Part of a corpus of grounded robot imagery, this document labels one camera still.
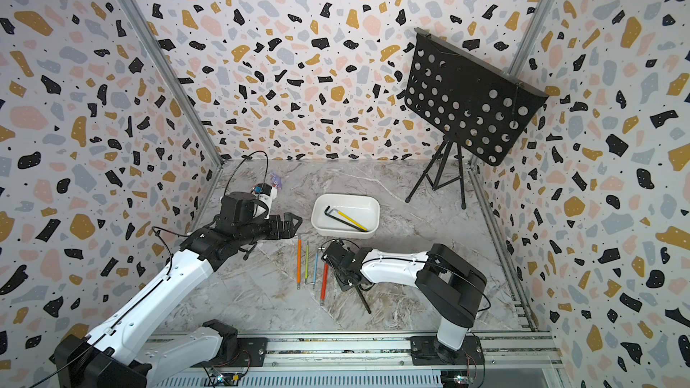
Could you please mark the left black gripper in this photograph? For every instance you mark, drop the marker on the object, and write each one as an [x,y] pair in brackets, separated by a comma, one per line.
[288,231]

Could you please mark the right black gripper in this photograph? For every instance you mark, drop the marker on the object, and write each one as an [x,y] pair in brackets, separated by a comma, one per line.
[341,285]

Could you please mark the thin dark grey hex key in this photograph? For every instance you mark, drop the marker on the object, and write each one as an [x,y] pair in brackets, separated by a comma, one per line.
[332,214]

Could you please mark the large black hex key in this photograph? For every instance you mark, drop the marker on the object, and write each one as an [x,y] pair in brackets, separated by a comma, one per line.
[364,299]

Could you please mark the yellow sleeved hex key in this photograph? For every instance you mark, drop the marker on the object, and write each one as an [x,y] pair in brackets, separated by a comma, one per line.
[352,221]

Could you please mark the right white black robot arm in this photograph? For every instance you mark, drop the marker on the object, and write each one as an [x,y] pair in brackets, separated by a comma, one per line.
[453,286]

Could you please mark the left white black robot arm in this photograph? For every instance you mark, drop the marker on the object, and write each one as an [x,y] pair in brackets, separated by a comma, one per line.
[114,354]

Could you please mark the orange sleeved hex key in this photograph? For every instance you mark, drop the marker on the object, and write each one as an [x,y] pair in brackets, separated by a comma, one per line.
[299,263]

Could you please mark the red sleeved hex key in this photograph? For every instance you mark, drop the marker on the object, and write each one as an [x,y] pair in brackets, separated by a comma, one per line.
[324,284]

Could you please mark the green sleeved hex key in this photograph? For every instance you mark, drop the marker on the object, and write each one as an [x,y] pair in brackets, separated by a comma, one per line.
[306,266]

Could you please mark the blue sleeved hex key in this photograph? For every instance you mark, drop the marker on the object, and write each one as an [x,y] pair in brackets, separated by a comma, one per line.
[316,265]

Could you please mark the white rectangular storage box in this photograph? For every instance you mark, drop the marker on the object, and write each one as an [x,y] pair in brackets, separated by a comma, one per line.
[364,209]

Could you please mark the small clear purple object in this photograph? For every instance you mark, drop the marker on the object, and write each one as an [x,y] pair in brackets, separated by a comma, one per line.
[276,180]

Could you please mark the black perforated music stand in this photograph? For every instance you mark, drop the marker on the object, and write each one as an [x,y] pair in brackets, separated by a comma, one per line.
[477,108]

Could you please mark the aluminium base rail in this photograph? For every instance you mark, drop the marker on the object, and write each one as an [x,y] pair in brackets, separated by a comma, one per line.
[357,359]

